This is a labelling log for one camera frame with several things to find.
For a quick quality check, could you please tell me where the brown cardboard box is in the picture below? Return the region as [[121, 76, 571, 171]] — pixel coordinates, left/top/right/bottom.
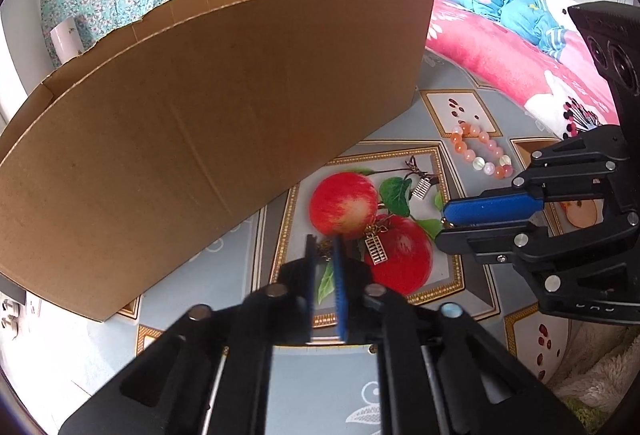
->
[[0, 0, 436, 322]]

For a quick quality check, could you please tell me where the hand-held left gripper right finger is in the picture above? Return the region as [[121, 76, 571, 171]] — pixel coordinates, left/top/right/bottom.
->
[[332, 235, 586, 435]]

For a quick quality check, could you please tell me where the pale pink roll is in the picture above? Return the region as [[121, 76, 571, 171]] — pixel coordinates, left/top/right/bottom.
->
[[50, 17, 86, 66]]

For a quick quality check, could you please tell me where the pink bead bracelet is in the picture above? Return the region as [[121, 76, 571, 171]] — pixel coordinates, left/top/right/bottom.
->
[[450, 122, 515, 180]]

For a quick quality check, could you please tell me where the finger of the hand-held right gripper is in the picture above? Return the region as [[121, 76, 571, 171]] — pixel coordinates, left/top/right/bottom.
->
[[435, 210, 640, 296], [442, 125, 631, 227]]

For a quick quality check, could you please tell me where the pink floral blanket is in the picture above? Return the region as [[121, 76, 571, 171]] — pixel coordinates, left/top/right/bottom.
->
[[425, 0, 621, 140]]

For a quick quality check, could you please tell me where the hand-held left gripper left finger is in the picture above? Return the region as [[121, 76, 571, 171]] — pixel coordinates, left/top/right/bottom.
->
[[57, 235, 318, 435]]

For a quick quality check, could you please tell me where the white power strip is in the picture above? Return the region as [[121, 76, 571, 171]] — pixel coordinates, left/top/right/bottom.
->
[[0, 297, 23, 331]]

